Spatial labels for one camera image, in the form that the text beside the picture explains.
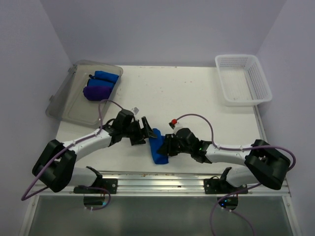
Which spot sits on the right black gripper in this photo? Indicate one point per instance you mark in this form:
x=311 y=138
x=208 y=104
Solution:
x=167 y=147

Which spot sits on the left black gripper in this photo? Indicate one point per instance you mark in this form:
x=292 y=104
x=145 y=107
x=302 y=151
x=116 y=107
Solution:
x=142 y=133

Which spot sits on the purple towel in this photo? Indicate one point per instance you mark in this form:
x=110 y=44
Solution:
x=96 y=93

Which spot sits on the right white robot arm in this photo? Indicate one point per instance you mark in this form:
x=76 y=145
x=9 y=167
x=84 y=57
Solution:
x=256 y=163

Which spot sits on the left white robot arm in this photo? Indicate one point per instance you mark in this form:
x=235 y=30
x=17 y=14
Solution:
x=56 y=165

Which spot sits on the clear plastic bin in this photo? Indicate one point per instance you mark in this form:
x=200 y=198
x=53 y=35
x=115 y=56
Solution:
x=69 y=103

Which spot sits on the white plastic basket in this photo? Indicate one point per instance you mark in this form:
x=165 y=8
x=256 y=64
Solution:
x=242 y=80

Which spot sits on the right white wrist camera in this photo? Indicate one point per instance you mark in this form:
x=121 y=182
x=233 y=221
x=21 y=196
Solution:
x=175 y=125

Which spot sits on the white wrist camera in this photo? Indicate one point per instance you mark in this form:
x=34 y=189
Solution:
x=135 y=110
x=175 y=125

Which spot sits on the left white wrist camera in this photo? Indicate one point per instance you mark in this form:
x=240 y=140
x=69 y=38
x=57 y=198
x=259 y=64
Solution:
x=135 y=110

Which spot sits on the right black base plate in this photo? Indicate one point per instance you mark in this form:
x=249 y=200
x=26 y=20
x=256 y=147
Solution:
x=215 y=185

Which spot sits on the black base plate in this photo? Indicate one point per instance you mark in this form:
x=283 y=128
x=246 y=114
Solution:
x=109 y=184
x=215 y=185

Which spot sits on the aluminium mounting rail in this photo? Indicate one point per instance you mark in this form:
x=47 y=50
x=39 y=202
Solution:
x=166 y=184

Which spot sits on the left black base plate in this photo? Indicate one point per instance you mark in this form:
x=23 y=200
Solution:
x=109 y=184

